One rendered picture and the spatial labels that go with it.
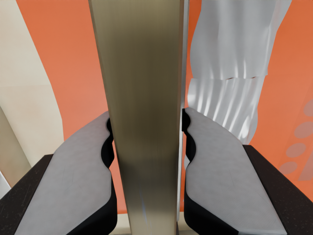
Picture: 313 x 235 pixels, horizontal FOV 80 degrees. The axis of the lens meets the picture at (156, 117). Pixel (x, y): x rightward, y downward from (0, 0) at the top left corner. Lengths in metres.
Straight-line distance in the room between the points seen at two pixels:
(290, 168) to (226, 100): 0.14
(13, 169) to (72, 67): 0.13
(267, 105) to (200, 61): 0.09
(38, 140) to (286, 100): 0.26
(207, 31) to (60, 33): 0.12
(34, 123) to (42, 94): 0.04
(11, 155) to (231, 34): 0.24
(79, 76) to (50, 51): 0.03
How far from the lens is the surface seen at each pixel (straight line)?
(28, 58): 0.20
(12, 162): 0.25
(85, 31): 0.18
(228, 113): 0.21
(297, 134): 0.27
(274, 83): 0.22
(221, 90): 0.19
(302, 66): 0.22
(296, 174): 0.32
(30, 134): 0.24
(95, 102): 0.19
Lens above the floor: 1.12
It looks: 60 degrees down
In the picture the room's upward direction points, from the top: 176 degrees clockwise
